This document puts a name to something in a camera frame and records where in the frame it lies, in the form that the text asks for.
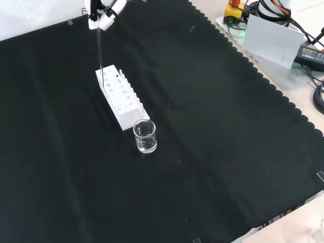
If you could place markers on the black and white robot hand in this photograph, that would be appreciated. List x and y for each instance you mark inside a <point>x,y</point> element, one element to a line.
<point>101,22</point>

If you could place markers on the white test tube rack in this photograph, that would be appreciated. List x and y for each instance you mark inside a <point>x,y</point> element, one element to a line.
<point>129,117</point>

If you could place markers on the clear tape strip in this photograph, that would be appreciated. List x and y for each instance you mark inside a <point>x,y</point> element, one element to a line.
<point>320,176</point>
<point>70,22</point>
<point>197,240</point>

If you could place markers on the yellow stop button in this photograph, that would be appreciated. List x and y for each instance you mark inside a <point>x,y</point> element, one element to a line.
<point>231,12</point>

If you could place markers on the small clear glass beaker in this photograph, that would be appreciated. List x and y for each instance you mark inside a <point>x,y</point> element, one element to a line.
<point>146,149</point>

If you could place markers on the black bench cloth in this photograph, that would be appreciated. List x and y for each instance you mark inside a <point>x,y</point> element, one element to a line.
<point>202,126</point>

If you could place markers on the black power adapter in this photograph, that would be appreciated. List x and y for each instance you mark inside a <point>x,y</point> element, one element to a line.
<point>311,54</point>

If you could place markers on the pale plastic sheet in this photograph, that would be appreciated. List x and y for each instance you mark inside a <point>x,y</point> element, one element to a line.
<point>286,225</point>

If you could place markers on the grey base plate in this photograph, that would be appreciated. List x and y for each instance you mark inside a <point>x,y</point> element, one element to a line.
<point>291,81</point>

